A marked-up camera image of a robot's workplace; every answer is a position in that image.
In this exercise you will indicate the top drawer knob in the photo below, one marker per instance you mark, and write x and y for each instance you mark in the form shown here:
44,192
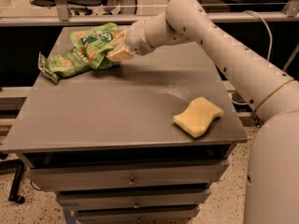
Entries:
132,182

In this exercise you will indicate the green jalapeno chip bag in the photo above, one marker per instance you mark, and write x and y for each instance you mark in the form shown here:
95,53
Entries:
63,65

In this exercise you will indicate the black chair base leg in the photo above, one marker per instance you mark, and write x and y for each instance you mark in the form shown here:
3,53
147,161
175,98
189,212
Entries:
16,167

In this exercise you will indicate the metal railing frame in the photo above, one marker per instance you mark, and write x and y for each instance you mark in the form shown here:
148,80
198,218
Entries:
58,12

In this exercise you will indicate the drawer knob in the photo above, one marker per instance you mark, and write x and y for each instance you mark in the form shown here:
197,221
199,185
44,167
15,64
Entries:
132,182
136,205

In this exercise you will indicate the green rice chip bag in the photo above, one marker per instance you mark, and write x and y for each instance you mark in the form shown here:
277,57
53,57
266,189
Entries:
94,44

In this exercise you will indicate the grey drawer cabinet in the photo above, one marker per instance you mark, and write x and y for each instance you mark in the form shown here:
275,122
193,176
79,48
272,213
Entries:
84,137

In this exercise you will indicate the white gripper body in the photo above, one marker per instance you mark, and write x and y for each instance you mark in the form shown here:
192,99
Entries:
135,38

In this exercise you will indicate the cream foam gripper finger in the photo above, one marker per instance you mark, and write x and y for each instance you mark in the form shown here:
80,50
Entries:
121,51

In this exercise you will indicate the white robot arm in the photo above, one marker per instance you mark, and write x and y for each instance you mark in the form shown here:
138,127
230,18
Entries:
272,193

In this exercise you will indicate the middle drawer knob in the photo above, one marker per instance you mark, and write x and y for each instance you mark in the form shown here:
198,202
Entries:
136,205

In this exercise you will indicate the yellow sponge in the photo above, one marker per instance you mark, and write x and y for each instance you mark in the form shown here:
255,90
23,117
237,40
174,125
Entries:
197,117

